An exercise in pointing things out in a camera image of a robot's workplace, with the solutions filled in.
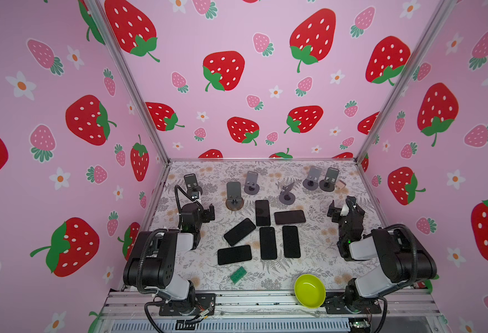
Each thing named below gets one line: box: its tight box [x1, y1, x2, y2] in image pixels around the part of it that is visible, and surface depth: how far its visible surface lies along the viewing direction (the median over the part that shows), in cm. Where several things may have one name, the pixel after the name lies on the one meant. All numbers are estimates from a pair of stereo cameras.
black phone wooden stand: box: [223, 217, 257, 247], surface depth 95 cm
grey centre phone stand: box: [278, 181, 296, 206], surface depth 106 cm
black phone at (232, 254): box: [217, 244, 253, 266], surface depth 90 cm
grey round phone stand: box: [302, 165, 323, 191], surface depth 109 cm
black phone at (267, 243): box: [259, 226, 278, 261], surface depth 92 cm
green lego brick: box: [230, 266, 248, 285], surface depth 82 cm
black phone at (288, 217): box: [273, 209, 307, 225], surface depth 100 cm
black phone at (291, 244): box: [282, 225, 301, 259], surface depth 90 cm
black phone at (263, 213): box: [255, 199, 272, 227], surface depth 101 cm
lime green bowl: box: [293, 273, 327, 309], surface depth 78 cm
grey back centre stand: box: [244, 170, 260, 195], surface depth 106 cm
